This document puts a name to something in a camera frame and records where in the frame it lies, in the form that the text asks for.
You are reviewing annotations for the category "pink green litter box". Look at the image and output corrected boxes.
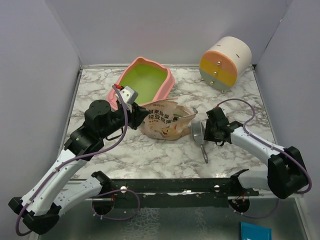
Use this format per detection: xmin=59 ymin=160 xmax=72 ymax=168
xmin=116 ymin=56 xmax=175 ymax=106

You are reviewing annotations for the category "peach cat litter bag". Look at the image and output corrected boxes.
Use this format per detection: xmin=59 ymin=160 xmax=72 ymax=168
xmin=140 ymin=97 xmax=198 ymax=141

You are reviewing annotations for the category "round cream drawer cabinet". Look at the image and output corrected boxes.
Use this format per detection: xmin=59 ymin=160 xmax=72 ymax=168
xmin=199 ymin=36 xmax=252 ymax=92

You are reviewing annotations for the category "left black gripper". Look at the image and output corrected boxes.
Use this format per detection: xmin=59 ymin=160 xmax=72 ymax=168
xmin=100 ymin=102 xmax=151 ymax=140

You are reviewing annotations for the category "grey metal scoop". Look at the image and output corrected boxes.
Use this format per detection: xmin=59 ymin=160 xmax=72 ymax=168
xmin=191 ymin=120 xmax=209 ymax=164

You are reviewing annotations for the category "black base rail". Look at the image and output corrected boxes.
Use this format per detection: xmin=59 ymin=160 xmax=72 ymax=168
xmin=93 ymin=177 xmax=259 ymax=209

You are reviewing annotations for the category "blue card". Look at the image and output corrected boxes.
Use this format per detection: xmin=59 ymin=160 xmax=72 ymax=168
xmin=240 ymin=222 xmax=272 ymax=240

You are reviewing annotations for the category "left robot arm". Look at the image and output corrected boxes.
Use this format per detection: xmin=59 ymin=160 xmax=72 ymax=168
xmin=8 ymin=100 xmax=149 ymax=237

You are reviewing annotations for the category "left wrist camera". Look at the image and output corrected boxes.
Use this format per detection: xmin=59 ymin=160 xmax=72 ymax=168
xmin=120 ymin=86 xmax=139 ymax=105

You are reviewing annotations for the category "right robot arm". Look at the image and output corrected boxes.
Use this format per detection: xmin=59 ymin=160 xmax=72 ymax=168
xmin=204 ymin=107 xmax=310 ymax=199

